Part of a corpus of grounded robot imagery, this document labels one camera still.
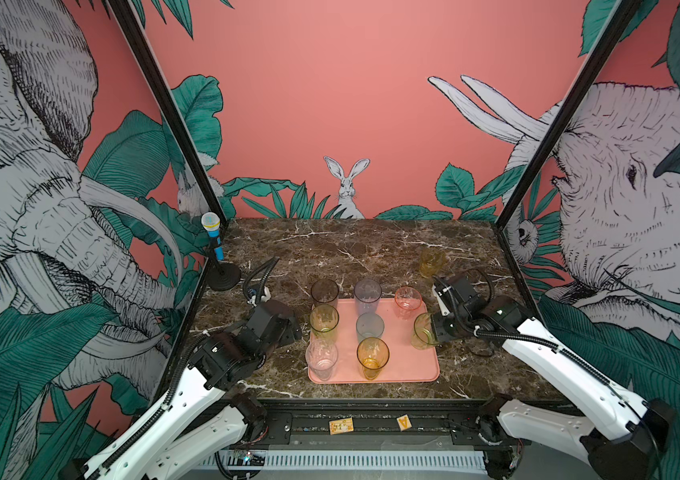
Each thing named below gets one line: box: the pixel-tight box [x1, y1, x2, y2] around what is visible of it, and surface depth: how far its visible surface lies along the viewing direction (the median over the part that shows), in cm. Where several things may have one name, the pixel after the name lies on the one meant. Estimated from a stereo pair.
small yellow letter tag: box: [396, 414, 413, 432], surface depth 76 cm
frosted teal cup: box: [356, 312, 385, 342], surface depth 89 cm
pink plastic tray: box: [309, 298, 440, 384], surface depth 85 cm
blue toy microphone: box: [201, 211, 225, 261], surface depth 90 cm
